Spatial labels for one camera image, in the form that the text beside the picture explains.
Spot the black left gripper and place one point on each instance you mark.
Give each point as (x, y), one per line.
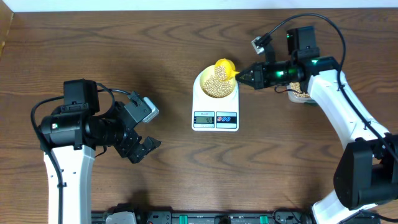
(132, 138)

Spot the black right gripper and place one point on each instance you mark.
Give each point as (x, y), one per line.
(259, 76)

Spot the yellow measuring scoop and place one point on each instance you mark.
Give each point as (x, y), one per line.
(225, 69)

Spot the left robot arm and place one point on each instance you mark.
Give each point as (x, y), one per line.
(70, 135)

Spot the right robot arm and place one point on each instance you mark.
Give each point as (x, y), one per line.
(366, 175)

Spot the soybeans in bowl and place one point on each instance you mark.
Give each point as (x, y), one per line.
(216, 88)

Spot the pale yellow bowl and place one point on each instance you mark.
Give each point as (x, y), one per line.
(209, 72)

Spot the white digital kitchen scale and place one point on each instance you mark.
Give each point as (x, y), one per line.
(214, 114)

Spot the clear plastic bean container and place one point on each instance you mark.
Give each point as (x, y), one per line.
(296, 99)

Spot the black mounting rail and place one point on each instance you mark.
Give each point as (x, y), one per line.
(127, 213)

